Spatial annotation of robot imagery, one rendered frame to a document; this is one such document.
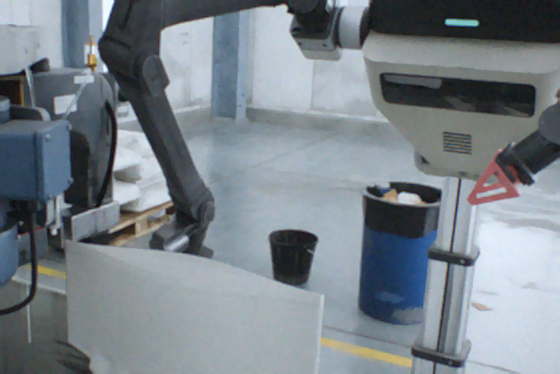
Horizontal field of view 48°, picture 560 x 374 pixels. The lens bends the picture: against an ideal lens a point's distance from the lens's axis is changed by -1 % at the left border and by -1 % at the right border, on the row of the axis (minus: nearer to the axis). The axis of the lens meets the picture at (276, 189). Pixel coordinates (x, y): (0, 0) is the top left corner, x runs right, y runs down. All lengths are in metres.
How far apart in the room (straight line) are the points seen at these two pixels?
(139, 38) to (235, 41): 8.78
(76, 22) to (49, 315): 5.58
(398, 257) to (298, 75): 6.63
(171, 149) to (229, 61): 8.68
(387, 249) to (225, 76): 6.95
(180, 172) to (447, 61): 0.54
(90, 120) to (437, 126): 0.70
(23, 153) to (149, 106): 0.30
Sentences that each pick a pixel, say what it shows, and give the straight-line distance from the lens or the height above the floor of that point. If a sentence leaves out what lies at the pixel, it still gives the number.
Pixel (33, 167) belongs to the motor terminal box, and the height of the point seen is 1.26.
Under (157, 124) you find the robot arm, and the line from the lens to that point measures 1.07.
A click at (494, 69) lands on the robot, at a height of 1.38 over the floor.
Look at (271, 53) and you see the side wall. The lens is 9.75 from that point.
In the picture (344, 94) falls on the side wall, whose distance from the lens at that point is 9.35.
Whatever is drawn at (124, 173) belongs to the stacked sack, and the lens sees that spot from 4.41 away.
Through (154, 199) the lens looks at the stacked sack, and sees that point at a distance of 4.53.
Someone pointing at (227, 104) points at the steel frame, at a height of 0.26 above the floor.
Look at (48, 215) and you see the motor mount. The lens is 0.92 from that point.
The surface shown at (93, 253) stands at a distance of 1.14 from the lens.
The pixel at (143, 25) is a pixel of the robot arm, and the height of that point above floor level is 1.43.
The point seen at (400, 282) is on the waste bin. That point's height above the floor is 0.23.
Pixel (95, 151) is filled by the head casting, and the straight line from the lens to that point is 1.29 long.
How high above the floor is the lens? 1.43
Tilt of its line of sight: 14 degrees down
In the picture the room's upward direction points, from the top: 3 degrees clockwise
